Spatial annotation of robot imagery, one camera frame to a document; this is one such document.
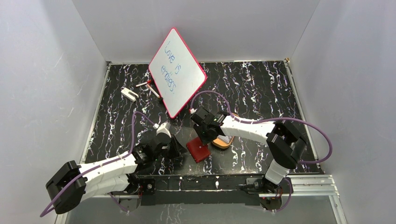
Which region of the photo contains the white whiteboard eraser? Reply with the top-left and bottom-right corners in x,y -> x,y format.
121,87 -> 139,102

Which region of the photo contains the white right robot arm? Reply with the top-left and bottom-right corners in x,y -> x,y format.
191,107 -> 307,194

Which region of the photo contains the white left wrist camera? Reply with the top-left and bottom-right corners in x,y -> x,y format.
153,121 -> 171,138

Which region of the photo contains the orange oval tray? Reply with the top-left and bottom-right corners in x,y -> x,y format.
212,112 -> 240,151

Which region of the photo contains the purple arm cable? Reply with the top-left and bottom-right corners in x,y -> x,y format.
190,90 -> 333,212
39,111 -> 156,218

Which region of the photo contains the aluminium rail frame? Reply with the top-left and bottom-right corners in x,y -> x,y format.
56,60 -> 347,224

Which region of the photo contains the pink framed whiteboard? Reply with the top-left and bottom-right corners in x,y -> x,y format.
148,27 -> 207,119

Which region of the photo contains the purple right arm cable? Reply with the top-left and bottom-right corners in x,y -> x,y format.
190,90 -> 333,212

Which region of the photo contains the red leather card holder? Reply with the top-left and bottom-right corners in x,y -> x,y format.
186,137 -> 211,163

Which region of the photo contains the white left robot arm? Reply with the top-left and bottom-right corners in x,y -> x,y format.
43,133 -> 186,214

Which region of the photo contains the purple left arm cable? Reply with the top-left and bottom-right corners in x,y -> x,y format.
39,111 -> 156,218

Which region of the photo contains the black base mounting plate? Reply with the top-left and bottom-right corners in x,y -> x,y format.
139,174 -> 263,206

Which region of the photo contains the red capped marker pen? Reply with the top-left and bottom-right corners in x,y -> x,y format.
136,80 -> 152,87

